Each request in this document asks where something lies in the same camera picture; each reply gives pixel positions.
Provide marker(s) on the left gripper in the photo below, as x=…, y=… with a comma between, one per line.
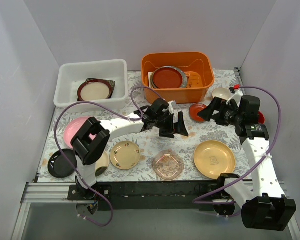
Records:
x=170, y=125

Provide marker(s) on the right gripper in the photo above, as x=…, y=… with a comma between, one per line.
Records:
x=217, y=110

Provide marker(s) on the large yellow bear plate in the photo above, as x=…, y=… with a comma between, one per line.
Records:
x=213, y=158

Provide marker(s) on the red rimmed cream plate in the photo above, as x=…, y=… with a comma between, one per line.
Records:
x=95, y=89

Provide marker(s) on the black square floral plate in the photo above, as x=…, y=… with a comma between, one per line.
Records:
x=113, y=83

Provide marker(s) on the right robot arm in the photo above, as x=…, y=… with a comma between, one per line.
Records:
x=266, y=206

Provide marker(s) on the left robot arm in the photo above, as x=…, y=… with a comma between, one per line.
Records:
x=90, y=141

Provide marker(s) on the orange plastic bin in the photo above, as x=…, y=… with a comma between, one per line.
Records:
x=196, y=66

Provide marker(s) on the red plate in orange bin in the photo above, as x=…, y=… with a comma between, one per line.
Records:
x=168, y=77

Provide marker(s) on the white plastic bin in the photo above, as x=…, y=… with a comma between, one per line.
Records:
x=72, y=75

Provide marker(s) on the floral table mat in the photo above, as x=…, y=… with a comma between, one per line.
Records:
x=150, y=143

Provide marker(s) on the small red saucer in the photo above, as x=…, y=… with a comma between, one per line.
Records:
x=194, y=110

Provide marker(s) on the white patterned bowl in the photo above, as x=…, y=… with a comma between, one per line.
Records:
x=222, y=93

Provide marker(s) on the pink glass square plate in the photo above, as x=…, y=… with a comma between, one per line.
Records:
x=168, y=165

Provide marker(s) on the black skull mug red inside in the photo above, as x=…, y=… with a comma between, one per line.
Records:
x=261, y=118

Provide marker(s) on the cream floral small plate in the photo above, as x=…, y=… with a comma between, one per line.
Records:
x=125, y=155

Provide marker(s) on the cream plate with dark patch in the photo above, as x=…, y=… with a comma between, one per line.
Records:
x=102, y=164

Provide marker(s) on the pink round plate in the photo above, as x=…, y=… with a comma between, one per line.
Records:
x=72, y=128

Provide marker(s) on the black round plate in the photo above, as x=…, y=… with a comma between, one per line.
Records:
x=59, y=167

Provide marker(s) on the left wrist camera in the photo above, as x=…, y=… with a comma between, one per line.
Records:
x=159, y=107

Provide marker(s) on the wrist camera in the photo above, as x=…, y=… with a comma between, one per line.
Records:
x=249, y=109
x=159, y=107

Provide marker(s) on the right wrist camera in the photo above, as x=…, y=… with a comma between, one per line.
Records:
x=249, y=109

